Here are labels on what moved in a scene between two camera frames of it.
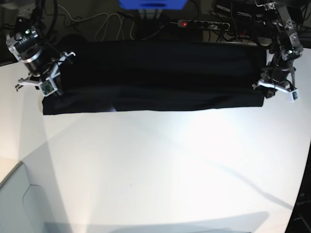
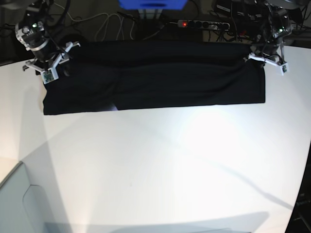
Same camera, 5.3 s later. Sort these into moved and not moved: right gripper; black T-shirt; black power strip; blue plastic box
Moved: right gripper
Not moved: blue plastic box; black T-shirt; black power strip
